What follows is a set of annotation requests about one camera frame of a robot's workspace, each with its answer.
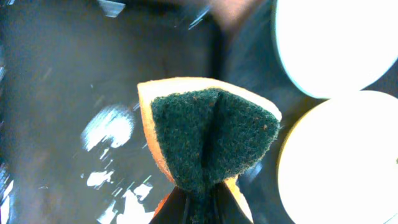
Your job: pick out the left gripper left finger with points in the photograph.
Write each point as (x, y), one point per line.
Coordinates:
(174, 210)

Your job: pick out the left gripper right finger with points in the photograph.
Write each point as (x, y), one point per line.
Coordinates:
(226, 208)

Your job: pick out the black rectangular water tray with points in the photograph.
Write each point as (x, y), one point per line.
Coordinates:
(73, 148)

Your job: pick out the black round tray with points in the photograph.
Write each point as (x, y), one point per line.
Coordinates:
(253, 63)

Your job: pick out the stained light blue plate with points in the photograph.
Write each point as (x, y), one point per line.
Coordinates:
(331, 47)

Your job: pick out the orange green sponge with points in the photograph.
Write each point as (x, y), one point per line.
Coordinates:
(202, 132)

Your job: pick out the yellow plate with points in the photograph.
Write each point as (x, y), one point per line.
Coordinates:
(338, 163)

